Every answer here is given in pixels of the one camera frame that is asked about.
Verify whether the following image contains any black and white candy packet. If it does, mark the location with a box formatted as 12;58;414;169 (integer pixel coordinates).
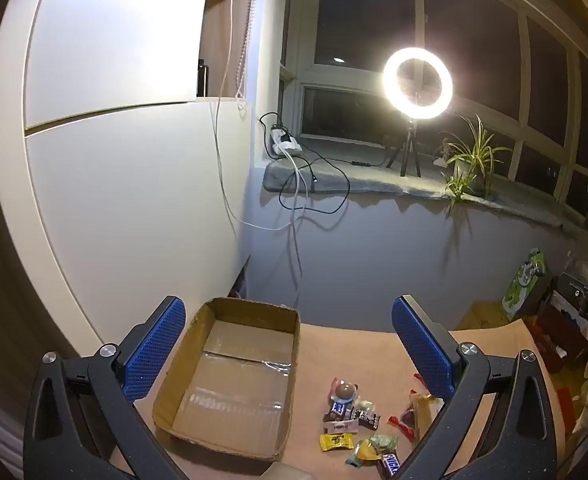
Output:
351;407;382;430

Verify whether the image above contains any black cable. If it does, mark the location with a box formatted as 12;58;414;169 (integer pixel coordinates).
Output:
259;112;390;213

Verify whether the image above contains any white power strip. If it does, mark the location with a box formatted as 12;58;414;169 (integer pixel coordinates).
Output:
271;127;302;156

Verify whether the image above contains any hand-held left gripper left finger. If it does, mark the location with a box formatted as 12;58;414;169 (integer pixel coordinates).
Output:
23;296;186;480

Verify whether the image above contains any ring light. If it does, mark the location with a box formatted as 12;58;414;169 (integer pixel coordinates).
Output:
383;47;454;121

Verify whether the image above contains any grey windowsill mat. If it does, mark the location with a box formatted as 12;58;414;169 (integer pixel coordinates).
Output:
263;140;588;231

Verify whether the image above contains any pink label snack packet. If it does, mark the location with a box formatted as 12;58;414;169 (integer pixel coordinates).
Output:
324;419;360;435

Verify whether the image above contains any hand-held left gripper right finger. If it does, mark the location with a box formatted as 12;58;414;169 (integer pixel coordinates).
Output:
393;295;558;480

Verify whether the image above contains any potted spider plant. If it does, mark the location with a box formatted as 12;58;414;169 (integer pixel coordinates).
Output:
439;114;515;206

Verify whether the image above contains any black tripod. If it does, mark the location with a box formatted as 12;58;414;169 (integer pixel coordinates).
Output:
385;120;422;178

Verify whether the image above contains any red-ended clear snack packet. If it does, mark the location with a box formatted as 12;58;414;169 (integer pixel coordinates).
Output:
387;407;420;442

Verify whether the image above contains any cardboard box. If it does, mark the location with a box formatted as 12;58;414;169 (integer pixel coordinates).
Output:
152;297;301;462

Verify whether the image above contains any long white cable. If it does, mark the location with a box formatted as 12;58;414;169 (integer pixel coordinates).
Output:
213;0;295;233

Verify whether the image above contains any round chocolate ball snack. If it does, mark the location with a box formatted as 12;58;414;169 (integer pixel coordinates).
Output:
330;377;360;403

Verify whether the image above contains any green carton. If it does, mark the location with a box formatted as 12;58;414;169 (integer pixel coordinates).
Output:
501;248;550;321

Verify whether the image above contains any yellow and blue wrapped candy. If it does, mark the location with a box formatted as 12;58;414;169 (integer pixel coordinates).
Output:
344;441;381;467

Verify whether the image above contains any white cabinet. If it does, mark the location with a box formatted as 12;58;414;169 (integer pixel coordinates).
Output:
0;0;257;356

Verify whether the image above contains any clear twist-end snack packet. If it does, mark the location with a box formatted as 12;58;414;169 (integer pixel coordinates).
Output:
408;374;445;441

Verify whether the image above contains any blue and white candy bar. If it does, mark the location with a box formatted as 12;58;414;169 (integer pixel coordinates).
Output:
324;399;357;422

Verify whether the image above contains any white charger cable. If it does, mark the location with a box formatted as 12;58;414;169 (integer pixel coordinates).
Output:
284;152;306;311

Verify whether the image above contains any red box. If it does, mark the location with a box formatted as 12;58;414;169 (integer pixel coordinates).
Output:
524;305;588;376

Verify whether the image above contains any window frame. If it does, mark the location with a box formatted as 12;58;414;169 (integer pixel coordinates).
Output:
279;0;588;216

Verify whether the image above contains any beaded blind cord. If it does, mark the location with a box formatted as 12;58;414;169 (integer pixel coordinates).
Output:
234;0;252;111

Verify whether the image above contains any brown chocolate bar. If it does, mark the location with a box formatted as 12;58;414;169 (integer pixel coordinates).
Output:
378;451;404;478

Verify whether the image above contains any yellow candy packet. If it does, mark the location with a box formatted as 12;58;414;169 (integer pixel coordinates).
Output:
319;432;357;452

